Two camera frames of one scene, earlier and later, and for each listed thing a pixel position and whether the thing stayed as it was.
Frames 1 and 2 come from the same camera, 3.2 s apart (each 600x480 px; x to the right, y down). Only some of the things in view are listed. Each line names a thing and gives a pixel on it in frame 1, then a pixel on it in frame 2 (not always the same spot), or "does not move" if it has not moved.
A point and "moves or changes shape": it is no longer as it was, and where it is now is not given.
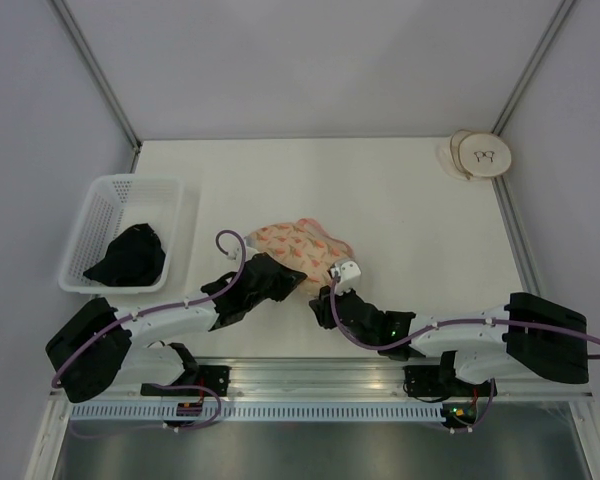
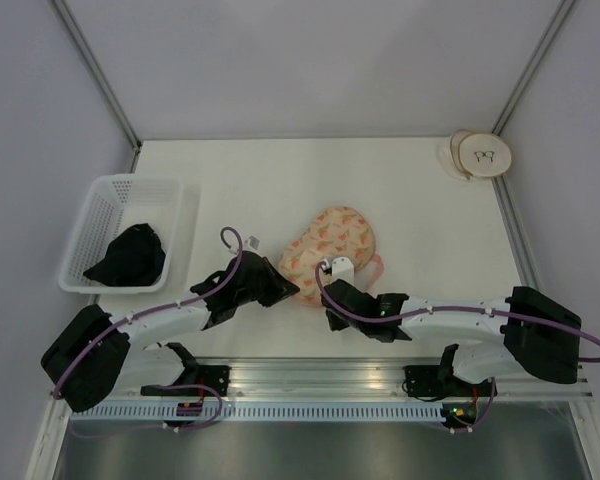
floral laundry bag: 306,246 moves or changes shape
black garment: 135,258 does not move
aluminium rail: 354,379 does not move
